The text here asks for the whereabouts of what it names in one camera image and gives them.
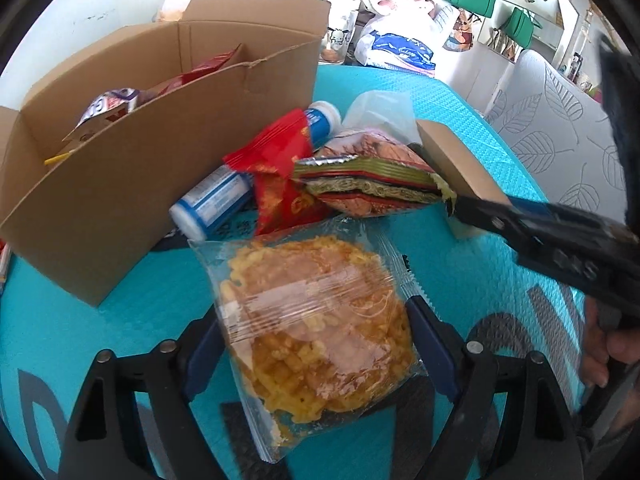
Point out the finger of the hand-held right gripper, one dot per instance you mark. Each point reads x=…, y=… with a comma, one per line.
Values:
x=480, y=215
x=540, y=206

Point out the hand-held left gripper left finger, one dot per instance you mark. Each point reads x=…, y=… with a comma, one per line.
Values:
x=202, y=355

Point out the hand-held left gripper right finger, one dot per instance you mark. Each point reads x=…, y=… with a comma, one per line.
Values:
x=430, y=345

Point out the small kraft paper box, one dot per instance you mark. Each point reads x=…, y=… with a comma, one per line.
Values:
x=465, y=160

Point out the clear packet of yellow crisps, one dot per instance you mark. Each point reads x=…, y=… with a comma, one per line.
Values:
x=320, y=320

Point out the green gold striped noodle packet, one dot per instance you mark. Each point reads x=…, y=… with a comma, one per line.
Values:
x=370, y=175

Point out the translucent white plastic bag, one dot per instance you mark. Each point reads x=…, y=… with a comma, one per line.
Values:
x=380, y=115

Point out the blue white tablet tube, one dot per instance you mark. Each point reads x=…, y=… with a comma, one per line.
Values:
x=210, y=197

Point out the small red gold packet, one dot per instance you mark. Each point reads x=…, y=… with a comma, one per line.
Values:
x=277, y=160

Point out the brown cardboard box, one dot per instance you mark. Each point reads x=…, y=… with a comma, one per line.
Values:
x=125, y=160

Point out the large red snack packet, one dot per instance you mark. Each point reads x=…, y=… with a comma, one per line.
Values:
x=200, y=67

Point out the person's right hand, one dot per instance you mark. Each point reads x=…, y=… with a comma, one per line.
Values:
x=597, y=350

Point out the teal printed table mat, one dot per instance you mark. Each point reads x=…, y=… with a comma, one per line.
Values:
x=470, y=280

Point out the white plastic shopping bag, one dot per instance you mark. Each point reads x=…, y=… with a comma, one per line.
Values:
x=400, y=17

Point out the red white snack wrapper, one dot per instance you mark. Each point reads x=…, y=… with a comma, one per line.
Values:
x=5, y=265

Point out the clear glass mug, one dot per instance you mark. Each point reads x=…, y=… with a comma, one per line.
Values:
x=340, y=35

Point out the clear bag of orange crackers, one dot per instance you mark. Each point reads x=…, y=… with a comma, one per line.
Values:
x=175, y=5

